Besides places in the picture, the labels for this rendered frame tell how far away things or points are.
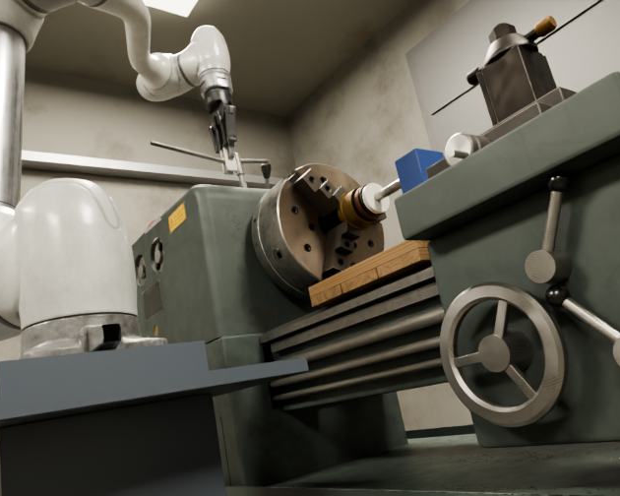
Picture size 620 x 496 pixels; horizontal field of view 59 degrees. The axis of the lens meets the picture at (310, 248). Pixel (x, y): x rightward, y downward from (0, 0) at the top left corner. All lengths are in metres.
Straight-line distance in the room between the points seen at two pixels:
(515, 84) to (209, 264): 0.76
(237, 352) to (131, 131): 3.06
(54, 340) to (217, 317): 0.55
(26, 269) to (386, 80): 3.46
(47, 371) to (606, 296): 0.60
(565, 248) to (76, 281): 0.60
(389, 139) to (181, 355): 3.30
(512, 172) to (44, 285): 0.59
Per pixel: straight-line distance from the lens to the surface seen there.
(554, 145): 0.59
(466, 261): 0.69
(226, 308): 1.25
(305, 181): 1.24
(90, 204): 0.83
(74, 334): 0.77
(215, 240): 1.29
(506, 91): 0.87
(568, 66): 3.18
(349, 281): 0.97
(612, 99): 0.57
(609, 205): 0.61
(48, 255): 0.80
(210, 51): 1.62
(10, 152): 1.08
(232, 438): 1.24
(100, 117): 4.11
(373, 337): 0.96
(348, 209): 1.19
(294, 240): 1.21
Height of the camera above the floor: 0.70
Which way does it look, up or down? 15 degrees up
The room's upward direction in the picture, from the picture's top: 11 degrees counter-clockwise
